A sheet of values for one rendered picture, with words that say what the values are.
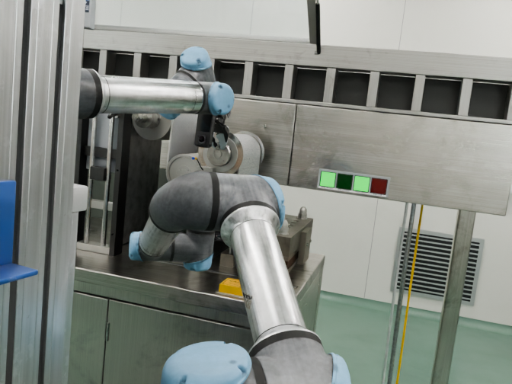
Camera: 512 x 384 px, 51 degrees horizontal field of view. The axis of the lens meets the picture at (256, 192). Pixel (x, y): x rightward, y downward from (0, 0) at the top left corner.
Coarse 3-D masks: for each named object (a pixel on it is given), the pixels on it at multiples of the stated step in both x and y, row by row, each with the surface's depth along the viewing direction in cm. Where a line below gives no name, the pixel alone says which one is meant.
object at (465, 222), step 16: (464, 224) 195; (464, 240) 196; (464, 256) 196; (448, 272) 201; (464, 272) 197; (448, 288) 199; (448, 304) 199; (448, 320) 200; (448, 336) 200; (448, 352) 201; (432, 368) 208; (448, 368) 202
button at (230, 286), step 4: (224, 280) 145; (228, 280) 145; (232, 280) 146; (236, 280) 146; (220, 284) 142; (224, 284) 142; (228, 284) 142; (232, 284) 142; (236, 284) 143; (220, 288) 142; (224, 288) 142; (228, 288) 141; (232, 288) 141; (236, 288) 141; (240, 288) 140; (224, 292) 142; (228, 292) 141; (232, 292) 141; (236, 292) 141; (240, 292) 140
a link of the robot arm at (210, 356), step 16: (176, 352) 73; (192, 352) 72; (208, 352) 72; (224, 352) 72; (240, 352) 72; (176, 368) 68; (192, 368) 68; (208, 368) 68; (224, 368) 68; (240, 368) 68; (256, 368) 71
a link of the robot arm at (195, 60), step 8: (192, 48) 136; (200, 48) 135; (184, 56) 134; (192, 56) 134; (200, 56) 133; (208, 56) 135; (184, 64) 133; (192, 64) 133; (200, 64) 133; (208, 64) 135; (192, 72) 134; (200, 72) 135; (208, 72) 136; (200, 80) 135; (208, 80) 138
